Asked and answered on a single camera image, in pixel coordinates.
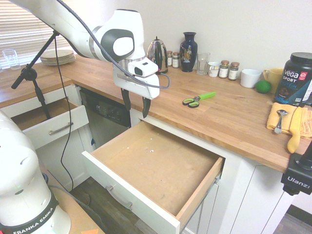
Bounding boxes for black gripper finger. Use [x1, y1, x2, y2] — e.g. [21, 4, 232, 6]
[120, 88, 132, 111]
[142, 96, 152, 119]

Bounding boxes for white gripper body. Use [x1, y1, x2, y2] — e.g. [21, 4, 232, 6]
[113, 63, 160, 100]

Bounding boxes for green black scissors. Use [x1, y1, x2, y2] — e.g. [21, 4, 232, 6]
[182, 91, 217, 108]

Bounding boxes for large open wooden drawer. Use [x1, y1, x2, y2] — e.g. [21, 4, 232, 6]
[81, 120, 226, 234]

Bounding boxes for small open white drawer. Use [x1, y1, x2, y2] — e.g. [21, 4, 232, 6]
[11, 97, 90, 151]

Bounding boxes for stainless steel dishwasher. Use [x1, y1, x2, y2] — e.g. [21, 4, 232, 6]
[79, 87, 132, 152]

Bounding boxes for steel electric kettle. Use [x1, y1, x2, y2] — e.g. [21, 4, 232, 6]
[147, 36, 169, 75]

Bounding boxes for dark blue floral vase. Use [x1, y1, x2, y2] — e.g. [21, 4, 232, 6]
[179, 32, 197, 73]

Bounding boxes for clear ribbed drinking glass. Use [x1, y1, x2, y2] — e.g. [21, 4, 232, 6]
[196, 52, 211, 76]

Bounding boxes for small printed white mug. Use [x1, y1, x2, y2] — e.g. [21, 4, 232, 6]
[208, 61, 222, 78]

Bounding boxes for stack of beige plates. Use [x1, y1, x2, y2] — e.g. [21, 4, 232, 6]
[40, 49, 77, 66]

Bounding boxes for brown lid spice jar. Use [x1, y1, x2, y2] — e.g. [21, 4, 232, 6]
[218, 60, 230, 79]
[228, 61, 240, 81]

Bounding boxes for black boom tripod stand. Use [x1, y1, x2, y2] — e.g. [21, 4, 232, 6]
[11, 30, 61, 120]

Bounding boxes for plain white cup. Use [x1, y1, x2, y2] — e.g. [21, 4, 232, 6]
[240, 69, 262, 88]

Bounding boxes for green lime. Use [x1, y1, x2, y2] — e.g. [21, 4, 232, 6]
[255, 80, 272, 94]

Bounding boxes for clear glass tumbler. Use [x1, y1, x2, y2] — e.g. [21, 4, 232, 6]
[1, 48, 20, 71]

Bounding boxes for wooden robot mounting board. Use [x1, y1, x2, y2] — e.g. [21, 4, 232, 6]
[36, 160, 108, 234]

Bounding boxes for yellow folded cloth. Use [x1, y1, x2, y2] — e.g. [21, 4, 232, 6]
[266, 102, 312, 140]

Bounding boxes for white window blinds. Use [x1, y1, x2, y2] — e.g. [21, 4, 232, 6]
[0, 0, 60, 53]

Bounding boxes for yellow mug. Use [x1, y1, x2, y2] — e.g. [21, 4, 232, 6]
[262, 68, 285, 91]

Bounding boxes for metal spoon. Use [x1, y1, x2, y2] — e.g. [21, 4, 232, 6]
[274, 109, 289, 134]

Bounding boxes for white kitchen cabinet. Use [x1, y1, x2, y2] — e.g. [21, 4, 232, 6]
[0, 84, 297, 234]

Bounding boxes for black Vega protein tub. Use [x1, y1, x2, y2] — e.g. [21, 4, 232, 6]
[273, 52, 312, 108]

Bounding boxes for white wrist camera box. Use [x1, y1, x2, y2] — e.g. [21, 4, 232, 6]
[127, 59, 159, 78]

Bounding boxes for thin black hanging cable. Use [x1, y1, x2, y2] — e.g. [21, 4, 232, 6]
[54, 36, 75, 193]

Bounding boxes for steel handle of small drawer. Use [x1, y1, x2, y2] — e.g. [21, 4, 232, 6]
[48, 122, 74, 136]

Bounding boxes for steel handle of large drawer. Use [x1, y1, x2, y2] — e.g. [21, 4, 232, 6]
[105, 185, 133, 211]

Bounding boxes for yellow handled utensil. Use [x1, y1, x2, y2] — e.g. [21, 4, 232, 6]
[287, 107, 303, 154]

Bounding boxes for black clamp camera stand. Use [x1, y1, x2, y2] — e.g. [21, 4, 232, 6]
[280, 138, 312, 195]

